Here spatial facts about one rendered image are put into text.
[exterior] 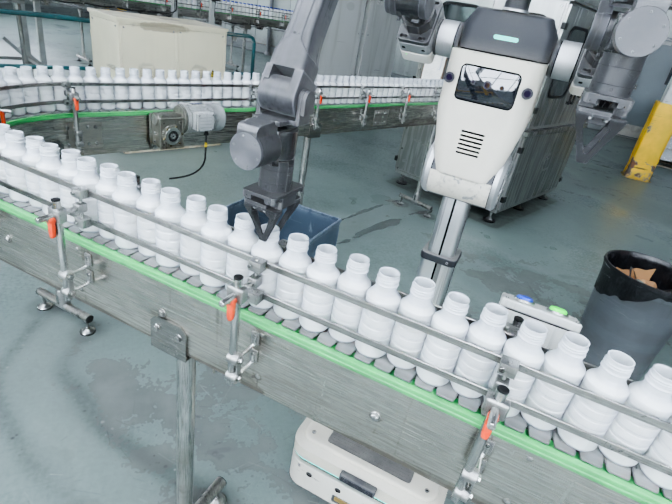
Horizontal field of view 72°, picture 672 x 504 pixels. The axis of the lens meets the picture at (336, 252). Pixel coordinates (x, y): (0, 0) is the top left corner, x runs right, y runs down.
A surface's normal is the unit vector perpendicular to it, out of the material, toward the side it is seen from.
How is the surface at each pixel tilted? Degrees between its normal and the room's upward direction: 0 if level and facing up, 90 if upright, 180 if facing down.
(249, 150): 90
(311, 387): 90
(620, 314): 93
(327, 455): 31
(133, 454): 0
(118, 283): 90
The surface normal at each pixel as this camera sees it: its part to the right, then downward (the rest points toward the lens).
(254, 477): 0.16, -0.87
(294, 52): -0.30, -0.10
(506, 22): -0.43, 0.36
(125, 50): 0.71, 0.43
